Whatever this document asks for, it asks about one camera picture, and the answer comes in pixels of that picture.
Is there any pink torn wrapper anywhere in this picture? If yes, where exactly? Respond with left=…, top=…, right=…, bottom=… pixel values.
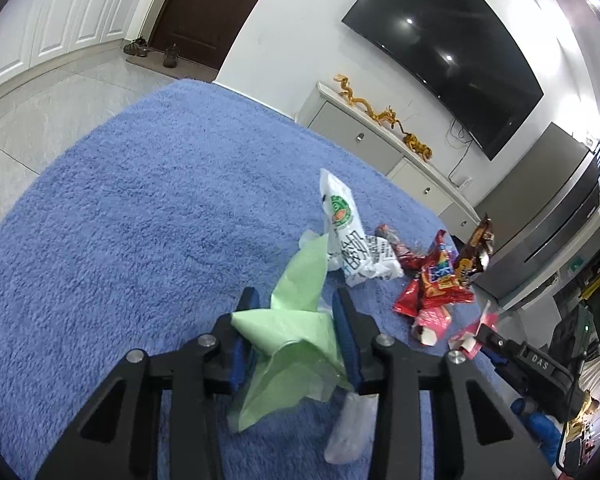
left=449, top=300, right=498, bottom=360

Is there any brown snack bag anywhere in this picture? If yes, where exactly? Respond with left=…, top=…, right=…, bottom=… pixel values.
left=454, top=214, right=494, bottom=287

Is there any clear plastic bag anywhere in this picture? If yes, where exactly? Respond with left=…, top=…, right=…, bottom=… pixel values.
left=324, top=392, right=378, bottom=465

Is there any green paper sheet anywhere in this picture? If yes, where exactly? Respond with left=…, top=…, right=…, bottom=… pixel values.
left=227, top=235, right=348, bottom=432

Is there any blue gloved hand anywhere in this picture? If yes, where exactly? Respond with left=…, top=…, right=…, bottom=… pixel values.
left=510, top=398, right=562, bottom=466

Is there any red snack bag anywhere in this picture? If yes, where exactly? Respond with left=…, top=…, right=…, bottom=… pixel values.
left=393, top=230, right=475, bottom=318

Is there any grey refrigerator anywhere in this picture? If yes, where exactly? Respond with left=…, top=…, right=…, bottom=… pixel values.
left=476, top=124, right=600, bottom=302

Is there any red crumpled wrapper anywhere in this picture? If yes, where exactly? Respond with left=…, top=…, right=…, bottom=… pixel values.
left=375, top=223, right=427, bottom=271

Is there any blue fluffy blanket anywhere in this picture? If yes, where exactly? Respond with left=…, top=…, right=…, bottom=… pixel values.
left=0, top=77, right=512, bottom=480

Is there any white printed plastic bag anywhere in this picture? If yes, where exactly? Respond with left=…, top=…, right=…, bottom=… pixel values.
left=320, top=168, right=404, bottom=287

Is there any golden tiger figurine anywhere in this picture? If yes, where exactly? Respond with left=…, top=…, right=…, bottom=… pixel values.
left=403, top=132, right=432, bottom=162

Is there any golden dragon figurine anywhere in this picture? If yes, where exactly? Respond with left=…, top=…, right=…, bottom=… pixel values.
left=334, top=74, right=402, bottom=129

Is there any white tv cabinet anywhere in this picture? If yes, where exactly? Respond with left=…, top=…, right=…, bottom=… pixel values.
left=296, top=82, right=480, bottom=243

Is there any brown door mat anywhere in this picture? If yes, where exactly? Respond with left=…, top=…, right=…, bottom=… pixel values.
left=126, top=51, right=218, bottom=82

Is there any brown shoe right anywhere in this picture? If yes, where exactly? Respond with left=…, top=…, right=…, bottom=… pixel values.
left=162, top=44, right=180, bottom=70

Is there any brown shoe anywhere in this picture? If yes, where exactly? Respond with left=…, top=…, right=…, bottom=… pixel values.
left=123, top=37, right=149, bottom=58
left=162, top=44, right=180, bottom=70

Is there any brown shoe left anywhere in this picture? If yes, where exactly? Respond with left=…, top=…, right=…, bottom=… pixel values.
left=123, top=37, right=149, bottom=58

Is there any white cupboard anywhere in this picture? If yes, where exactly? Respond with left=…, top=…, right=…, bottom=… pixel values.
left=0, top=0, right=140, bottom=96

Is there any dark brown door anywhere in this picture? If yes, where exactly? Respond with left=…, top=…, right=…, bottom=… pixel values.
left=149, top=0, right=258, bottom=70

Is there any television cable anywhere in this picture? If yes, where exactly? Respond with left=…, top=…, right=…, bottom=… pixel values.
left=446, top=119, right=474, bottom=183

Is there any black wall television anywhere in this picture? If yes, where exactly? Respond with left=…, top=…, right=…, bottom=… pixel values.
left=342, top=0, right=543, bottom=158

